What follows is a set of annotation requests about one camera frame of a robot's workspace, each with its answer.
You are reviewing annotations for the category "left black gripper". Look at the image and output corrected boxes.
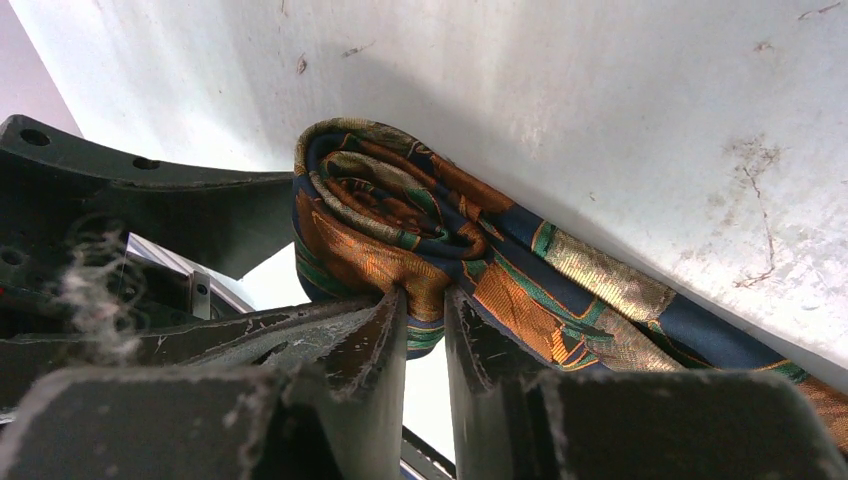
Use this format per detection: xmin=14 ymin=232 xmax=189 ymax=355
xmin=1 ymin=115 xmax=294 ymax=411

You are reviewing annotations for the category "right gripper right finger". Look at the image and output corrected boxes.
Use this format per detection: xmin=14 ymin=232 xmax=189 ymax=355
xmin=444 ymin=288 xmax=847 ymax=479

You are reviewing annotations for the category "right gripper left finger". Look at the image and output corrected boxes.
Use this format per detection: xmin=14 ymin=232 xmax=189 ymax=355
xmin=1 ymin=288 xmax=407 ymax=479

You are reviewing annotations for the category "green orange patterned tie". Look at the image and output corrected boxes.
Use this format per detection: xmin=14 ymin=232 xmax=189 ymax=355
xmin=292 ymin=118 xmax=847 ymax=448

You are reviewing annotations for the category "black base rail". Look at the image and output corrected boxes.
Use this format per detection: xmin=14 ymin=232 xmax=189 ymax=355
xmin=128 ymin=234 xmax=457 ymax=479

